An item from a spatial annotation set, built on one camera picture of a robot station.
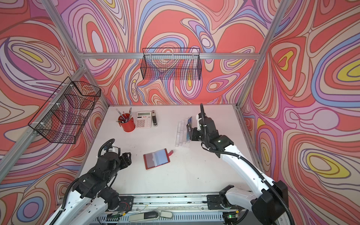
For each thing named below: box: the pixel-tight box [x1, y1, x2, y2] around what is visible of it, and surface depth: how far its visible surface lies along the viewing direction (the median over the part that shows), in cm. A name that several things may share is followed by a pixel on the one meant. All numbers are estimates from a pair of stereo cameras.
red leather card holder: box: [143, 148, 174, 171], surface depth 91 cm
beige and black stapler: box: [151, 109, 158, 127], surface depth 107 cm
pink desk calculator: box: [135, 110, 152, 129], surface depth 110 cm
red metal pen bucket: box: [118, 112, 136, 133], surface depth 103 cm
